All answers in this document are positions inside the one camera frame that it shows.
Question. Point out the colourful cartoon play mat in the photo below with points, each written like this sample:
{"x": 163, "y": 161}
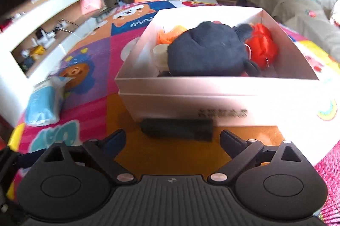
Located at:
{"x": 90, "y": 109}

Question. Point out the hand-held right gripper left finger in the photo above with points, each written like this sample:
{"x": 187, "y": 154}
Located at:
{"x": 117, "y": 141}

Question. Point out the white wooden television cabinet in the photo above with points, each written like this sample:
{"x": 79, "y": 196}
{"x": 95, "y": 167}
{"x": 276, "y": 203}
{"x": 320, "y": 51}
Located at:
{"x": 16, "y": 90}

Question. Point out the blue tissue packet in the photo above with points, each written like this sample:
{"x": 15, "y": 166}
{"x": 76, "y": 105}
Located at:
{"x": 42, "y": 104}

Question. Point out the red fabric toy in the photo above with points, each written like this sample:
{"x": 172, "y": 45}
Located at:
{"x": 263, "y": 45}

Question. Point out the grey sofa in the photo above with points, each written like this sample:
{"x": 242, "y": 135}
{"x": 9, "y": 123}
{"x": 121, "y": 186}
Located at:
{"x": 305, "y": 21}

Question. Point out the orange plastic toy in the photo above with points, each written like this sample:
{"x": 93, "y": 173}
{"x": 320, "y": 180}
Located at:
{"x": 174, "y": 32}

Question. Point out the pink cardboard box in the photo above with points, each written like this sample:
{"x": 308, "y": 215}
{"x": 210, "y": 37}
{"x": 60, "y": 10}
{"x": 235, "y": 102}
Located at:
{"x": 172, "y": 101}

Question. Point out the small wooden stool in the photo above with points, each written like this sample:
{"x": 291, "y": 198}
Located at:
{"x": 227, "y": 0}

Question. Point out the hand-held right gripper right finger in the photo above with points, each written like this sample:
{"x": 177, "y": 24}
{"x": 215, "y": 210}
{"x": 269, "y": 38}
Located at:
{"x": 228, "y": 139}

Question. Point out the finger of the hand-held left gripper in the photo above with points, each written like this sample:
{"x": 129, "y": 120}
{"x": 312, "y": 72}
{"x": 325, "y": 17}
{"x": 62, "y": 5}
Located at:
{"x": 30, "y": 159}

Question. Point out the white router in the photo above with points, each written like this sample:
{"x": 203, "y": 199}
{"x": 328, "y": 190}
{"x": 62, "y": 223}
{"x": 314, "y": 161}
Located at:
{"x": 46, "y": 39}

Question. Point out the black plush toy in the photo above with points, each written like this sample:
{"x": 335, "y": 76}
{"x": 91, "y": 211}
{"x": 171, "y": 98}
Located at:
{"x": 207, "y": 51}

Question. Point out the pink gift bag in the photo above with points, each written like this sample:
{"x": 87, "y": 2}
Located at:
{"x": 90, "y": 3}

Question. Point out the small pink toy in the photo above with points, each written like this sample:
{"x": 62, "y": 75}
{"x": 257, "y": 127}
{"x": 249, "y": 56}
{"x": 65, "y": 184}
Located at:
{"x": 310, "y": 13}

